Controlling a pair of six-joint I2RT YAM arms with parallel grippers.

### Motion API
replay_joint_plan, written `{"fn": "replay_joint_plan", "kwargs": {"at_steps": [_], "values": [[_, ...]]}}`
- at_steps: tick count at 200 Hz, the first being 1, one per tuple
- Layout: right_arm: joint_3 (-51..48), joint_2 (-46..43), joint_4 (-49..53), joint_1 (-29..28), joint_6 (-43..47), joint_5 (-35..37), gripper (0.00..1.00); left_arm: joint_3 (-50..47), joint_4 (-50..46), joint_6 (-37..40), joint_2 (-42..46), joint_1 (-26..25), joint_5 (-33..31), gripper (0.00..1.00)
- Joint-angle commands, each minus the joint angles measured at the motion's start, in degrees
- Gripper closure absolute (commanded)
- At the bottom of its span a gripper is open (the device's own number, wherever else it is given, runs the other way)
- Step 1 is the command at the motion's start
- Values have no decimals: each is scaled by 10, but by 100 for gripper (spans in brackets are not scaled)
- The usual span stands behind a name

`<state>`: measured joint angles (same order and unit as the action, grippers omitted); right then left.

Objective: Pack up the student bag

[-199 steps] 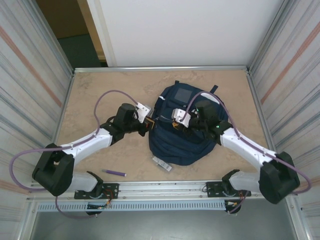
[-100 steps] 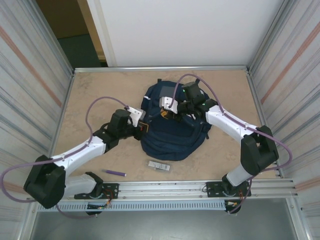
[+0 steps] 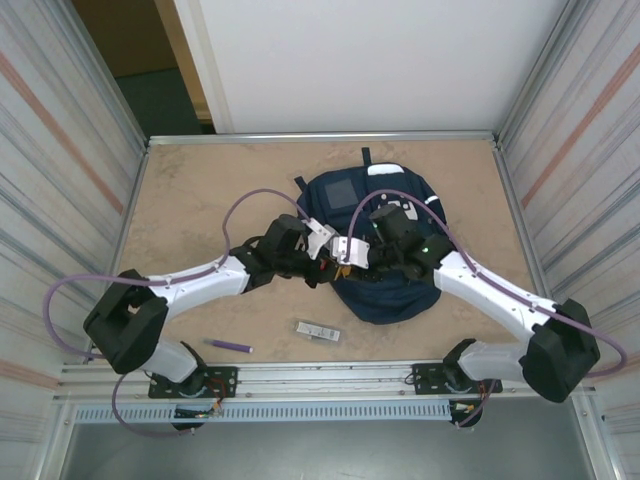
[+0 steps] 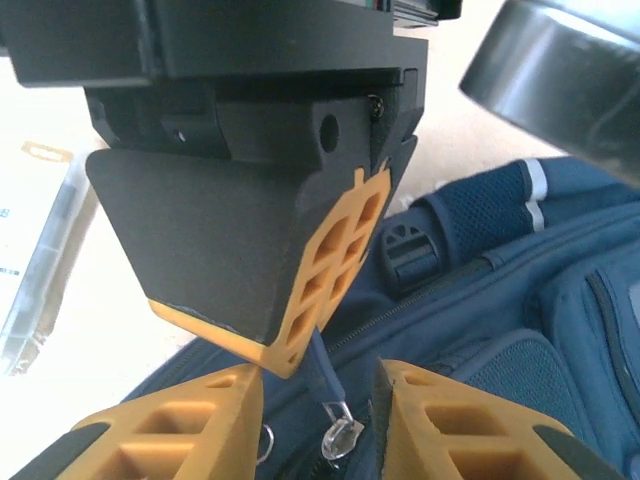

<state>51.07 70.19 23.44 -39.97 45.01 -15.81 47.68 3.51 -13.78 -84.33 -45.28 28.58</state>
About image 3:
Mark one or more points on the long aluminium mounting rail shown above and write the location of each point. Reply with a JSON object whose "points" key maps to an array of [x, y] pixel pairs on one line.
{"points": [[325, 380]]}

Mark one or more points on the aluminium table edge rail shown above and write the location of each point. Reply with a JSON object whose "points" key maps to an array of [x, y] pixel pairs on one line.
{"points": [[425, 135]]}

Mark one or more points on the aluminium frame post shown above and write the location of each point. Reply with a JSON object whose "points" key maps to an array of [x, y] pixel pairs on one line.
{"points": [[540, 75]]}

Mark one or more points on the navy blue backpack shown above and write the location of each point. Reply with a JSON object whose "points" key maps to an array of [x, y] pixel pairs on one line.
{"points": [[390, 300]]}

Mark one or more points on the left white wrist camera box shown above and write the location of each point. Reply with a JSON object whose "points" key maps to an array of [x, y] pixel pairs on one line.
{"points": [[317, 240]]}

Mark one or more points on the clear pen refill pack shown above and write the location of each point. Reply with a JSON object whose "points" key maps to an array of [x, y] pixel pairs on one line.
{"points": [[317, 332]]}

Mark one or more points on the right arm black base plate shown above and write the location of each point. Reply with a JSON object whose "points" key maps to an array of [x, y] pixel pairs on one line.
{"points": [[425, 377]]}

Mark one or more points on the aluminium table side rail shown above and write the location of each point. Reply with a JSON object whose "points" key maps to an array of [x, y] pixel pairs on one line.
{"points": [[506, 175], [133, 200]]}

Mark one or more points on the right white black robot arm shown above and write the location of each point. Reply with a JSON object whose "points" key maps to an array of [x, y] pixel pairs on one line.
{"points": [[560, 350]]}

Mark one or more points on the grey metal sheet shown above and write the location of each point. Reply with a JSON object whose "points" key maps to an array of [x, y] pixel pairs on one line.
{"points": [[325, 450]]}

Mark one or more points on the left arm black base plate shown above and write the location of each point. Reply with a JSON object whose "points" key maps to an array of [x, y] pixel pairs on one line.
{"points": [[225, 382]]}

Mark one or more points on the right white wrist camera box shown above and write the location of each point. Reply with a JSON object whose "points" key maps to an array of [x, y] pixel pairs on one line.
{"points": [[352, 250]]}

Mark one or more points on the purple pen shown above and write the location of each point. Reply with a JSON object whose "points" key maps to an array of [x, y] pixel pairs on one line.
{"points": [[227, 345]]}

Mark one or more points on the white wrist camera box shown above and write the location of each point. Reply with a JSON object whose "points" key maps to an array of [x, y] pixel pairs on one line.
{"points": [[317, 240], [352, 250]]}

